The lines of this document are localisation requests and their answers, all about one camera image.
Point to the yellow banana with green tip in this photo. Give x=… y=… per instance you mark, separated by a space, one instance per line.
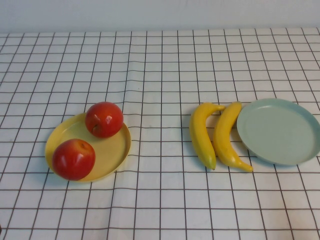
x=200 y=135

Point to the red apple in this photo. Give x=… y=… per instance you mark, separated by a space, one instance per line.
x=72 y=162
x=105 y=117

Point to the yellow round plate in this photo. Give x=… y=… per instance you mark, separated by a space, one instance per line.
x=110 y=152

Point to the pale green round plate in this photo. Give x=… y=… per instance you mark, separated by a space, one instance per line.
x=277 y=132

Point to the white grid tablecloth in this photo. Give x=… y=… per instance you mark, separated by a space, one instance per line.
x=162 y=75

